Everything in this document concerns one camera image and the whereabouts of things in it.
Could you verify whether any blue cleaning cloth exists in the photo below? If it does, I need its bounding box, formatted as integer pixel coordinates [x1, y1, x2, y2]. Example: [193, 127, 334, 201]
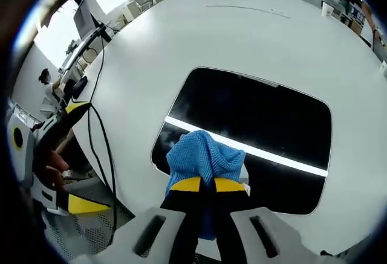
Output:
[165, 130, 250, 241]

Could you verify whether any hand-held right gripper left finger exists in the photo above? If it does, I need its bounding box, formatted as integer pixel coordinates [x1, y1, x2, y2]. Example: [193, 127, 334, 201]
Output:
[113, 176, 203, 264]

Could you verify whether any black cable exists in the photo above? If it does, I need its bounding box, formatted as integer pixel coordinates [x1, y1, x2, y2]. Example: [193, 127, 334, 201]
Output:
[86, 28, 119, 241]

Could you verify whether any black device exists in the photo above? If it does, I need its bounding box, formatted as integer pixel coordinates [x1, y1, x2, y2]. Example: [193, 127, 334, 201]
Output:
[71, 76, 89, 99]

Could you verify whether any grey mesh chair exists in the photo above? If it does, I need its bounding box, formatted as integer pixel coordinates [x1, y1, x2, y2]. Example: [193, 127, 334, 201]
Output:
[42, 181, 135, 260]

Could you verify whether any person's left hand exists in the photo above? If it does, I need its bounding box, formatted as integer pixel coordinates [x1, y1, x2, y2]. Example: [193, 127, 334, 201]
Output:
[44, 149, 70, 188]

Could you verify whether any computer monitor on stand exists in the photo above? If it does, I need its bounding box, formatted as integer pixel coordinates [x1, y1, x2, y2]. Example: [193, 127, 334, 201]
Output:
[73, 0, 98, 39]

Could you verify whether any dark rectangular mirror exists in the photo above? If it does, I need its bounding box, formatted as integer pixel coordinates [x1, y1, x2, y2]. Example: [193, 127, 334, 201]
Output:
[150, 66, 333, 216]

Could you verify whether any table cable slot cover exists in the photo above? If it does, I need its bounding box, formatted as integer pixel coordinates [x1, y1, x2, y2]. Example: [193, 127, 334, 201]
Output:
[204, 3, 291, 19]

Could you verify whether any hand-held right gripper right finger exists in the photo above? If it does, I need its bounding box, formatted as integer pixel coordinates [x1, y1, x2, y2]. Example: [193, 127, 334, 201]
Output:
[211, 177, 322, 264]

